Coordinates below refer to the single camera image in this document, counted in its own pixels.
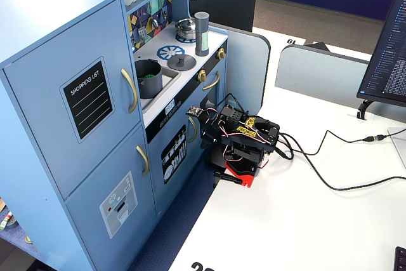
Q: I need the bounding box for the monitor showing code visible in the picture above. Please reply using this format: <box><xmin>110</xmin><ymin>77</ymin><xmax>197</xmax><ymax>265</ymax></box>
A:
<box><xmin>356</xmin><ymin>0</ymin><xmax>406</xmax><ymax>109</ymax></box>

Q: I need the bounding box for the gray pot lid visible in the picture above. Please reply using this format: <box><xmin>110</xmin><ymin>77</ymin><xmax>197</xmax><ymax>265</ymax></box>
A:
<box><xmin>167</xmin><ymin>53</ymin><xmax>197</xmax><ymax>72</ymax></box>

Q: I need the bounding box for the black cable with connector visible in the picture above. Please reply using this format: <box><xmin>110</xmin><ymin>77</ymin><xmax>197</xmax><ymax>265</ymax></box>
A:
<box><xmin>275</xmin><ymin>129</ymin><xmax>387</xmax><ymax>161</ymax></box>

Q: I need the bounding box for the long black cable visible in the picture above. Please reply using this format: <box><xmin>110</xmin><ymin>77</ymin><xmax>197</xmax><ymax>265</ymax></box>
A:
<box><xmin>278</xmin><ymin>139</ymin><xmax>406</xmax><ymax>192</ymax></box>

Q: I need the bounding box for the short gold fridge handle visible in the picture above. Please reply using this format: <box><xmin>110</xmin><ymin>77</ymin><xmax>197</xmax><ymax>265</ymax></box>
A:
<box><xmin>136</xmin><ymin>145</ymin><xmax>150</xmax><ymax>177</ymax></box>

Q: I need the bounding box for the long gold fridge handle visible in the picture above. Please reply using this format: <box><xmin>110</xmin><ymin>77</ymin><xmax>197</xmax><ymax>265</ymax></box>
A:
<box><xmin>121</xmin><ymin>67</ymin><xmax>139</xmax><ymax>114</ymax></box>

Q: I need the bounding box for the gray desk divider panel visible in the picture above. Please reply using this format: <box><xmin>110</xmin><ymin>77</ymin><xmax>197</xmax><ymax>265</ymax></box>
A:
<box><xmin>209</xmin><ymin>22</ymin><xmax>272</xmax><ymax>114</ymax></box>
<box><xmin>274</xmin><ymin>44</ymin><xmax>372</xmax><ymax>103</ymax></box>

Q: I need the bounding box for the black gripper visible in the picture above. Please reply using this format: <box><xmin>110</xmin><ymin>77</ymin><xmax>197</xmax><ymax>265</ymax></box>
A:
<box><xmin>199</xmin><ymin>113</ymin><xmax>225</xmax><ymax>151</ymax></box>

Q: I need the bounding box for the small wrist camera board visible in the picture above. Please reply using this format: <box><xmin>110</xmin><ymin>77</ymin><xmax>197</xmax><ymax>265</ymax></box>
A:
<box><xmin>186</xmin><ymin>105</ymin><xmax>204</xmax><ymax>119</ymax></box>

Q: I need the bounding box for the silver laptop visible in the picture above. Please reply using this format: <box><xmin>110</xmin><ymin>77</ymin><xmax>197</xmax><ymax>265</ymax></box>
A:
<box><xmin>386</xmin><ymin>126</ymin><xmax>406</xmax><ymax>170</ymax></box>

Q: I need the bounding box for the black Dell monitor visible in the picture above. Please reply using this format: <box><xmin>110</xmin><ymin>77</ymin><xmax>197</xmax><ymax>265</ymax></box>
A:
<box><xmin>187</xmin><ymin>0</ymin><xmax>259</xmax><ymax>32</ymax></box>

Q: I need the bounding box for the blue toy kitchen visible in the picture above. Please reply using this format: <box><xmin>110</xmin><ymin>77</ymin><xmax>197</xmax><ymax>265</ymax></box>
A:
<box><xmin>0</xmin><ymin>0</ymin><xmax>230</xmax><ymax>271</ymax></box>

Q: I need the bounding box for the steel toy pot with lid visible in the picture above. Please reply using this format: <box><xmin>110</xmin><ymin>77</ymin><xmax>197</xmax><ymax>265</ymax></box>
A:
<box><xmin>174</xmin><ymin>17</ymin><xmax>198</xmax><ymax>41</ymax></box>

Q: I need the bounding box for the black table clamp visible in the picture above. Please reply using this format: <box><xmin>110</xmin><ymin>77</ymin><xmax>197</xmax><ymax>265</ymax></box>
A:
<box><xmin>213</xmin><ymin>170</ymin><xmax>244</xmax><ymax>185</ymax></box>

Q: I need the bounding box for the gold oven handle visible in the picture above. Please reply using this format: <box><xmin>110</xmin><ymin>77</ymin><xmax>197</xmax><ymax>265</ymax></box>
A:
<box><xmin>202</xmin><ymin>70</ymin><xmax>221</xmax><ymax>91</ymax></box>

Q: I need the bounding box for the gray pot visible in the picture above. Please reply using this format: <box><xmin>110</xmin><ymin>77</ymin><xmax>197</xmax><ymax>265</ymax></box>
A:
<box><xmin>134</xmin><ymin>58</ymin><xmax>164</xmax><ymax>100</ymax></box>

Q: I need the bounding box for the red robot base plate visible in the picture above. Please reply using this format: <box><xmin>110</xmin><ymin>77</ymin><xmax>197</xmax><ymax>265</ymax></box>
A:
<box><xmin>224</xmin><ymin>159</ymin><xmax>256</xmax><ymax>188</ymax></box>

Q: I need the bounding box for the gold dishwasher door handle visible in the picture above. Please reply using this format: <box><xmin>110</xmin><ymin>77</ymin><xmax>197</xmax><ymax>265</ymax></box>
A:
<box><xmin>188</xmin><ymin>116</ymin><xmax>198</xmax><ymax>144</ymax></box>

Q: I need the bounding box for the black keyboard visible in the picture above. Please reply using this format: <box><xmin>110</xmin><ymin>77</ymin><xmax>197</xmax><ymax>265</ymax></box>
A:
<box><xmin>394</xmin><ymin>246</ymin><xmax>406</xmax><ymax>271</ymax></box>

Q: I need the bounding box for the gray printed salt shaker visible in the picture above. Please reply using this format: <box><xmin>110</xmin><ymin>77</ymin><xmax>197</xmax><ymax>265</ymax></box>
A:
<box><xmin>193</xmin><ymin>11</ymin><xmax>211</xmax><ymax>57</ymax></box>

